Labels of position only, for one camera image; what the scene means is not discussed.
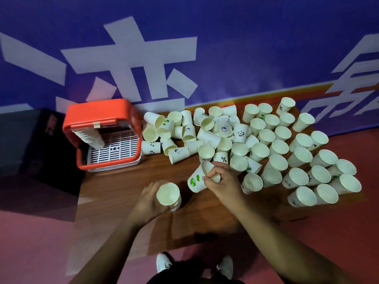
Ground person's right hand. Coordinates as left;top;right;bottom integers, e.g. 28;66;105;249
202;161;247;208

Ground person's black trousers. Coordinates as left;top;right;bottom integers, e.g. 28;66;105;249
146;259;247;284

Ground pile of white paper cups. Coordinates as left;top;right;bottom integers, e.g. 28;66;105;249
141;97;362;208

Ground person's right forearm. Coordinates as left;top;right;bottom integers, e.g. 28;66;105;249
232;196;357;284

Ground person's left forearm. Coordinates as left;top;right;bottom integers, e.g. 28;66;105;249
69;214;159;284

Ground person's left white shoe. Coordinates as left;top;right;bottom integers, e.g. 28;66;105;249
156;252;175;274

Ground person's right white shoe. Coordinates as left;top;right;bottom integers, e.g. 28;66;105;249
216;255;234;280

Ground plain white paper cup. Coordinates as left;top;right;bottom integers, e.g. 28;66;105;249
156;182;182;212

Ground dark cabinet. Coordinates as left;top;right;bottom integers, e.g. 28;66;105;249
0;107;87;199

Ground person's white shoe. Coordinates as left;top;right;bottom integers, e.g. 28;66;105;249
216;255;234;280
156;252;175;274

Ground white slotted tray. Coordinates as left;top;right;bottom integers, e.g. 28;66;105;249
87;129;142;173

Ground orange plastic basket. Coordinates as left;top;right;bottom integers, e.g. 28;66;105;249
62;98;143;173

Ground blue banner with white letters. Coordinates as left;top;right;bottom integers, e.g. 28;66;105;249
0;0;379;137

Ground person's left hand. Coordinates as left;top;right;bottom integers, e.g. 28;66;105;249
128;180;182;227

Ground nested stack of paper cups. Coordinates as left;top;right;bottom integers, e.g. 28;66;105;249
72;127;106;150

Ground green print paper cup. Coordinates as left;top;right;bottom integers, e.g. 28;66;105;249
187;160;221;193

